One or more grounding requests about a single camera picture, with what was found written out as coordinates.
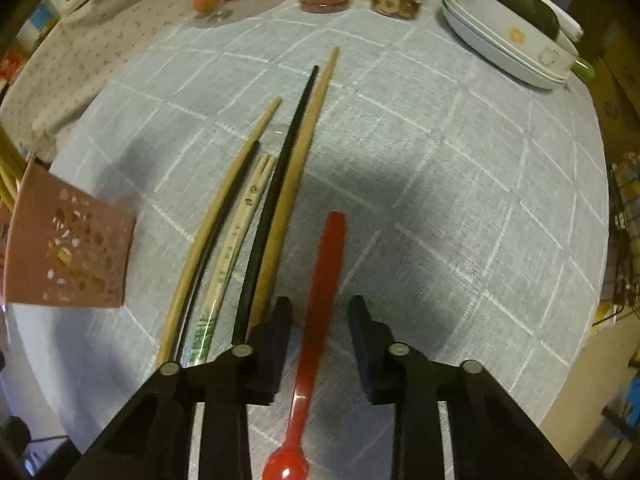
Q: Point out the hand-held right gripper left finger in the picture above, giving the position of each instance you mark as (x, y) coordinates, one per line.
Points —
(270, 355)

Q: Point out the paper-wrapped disposable chopsticks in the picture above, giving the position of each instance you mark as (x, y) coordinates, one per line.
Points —
(237, 230)

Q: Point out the dark green squash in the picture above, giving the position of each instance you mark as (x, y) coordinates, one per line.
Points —
(520, 2)

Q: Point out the stacked white bowls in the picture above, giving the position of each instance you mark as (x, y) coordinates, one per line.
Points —
(500, 25)

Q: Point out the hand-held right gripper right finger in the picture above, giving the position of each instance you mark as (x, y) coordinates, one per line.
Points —
(372, 355)

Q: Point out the pink perforated utensil holder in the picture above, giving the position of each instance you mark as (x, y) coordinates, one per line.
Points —
(75, 255)

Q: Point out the cardboard box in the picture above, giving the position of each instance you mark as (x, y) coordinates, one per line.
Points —
(620, 95)

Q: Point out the floral tablecloth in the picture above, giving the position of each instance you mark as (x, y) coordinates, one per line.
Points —
(100, 60)

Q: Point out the red plastic spoon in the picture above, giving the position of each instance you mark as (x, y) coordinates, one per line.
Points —
(320, 285)

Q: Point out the white plate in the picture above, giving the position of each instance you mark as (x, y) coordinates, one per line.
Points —
(465, 25)
(480, 57)

